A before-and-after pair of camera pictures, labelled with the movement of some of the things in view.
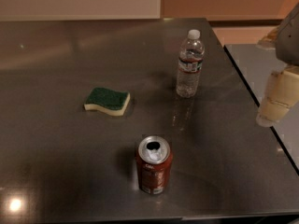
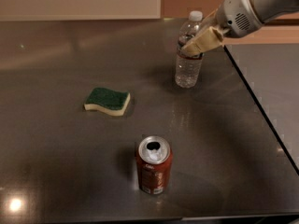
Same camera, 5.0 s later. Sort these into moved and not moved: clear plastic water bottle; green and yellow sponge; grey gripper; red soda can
Moved: grey gripper; clear plastic water bottle
Not moved: red soda can; green and yellow sponge
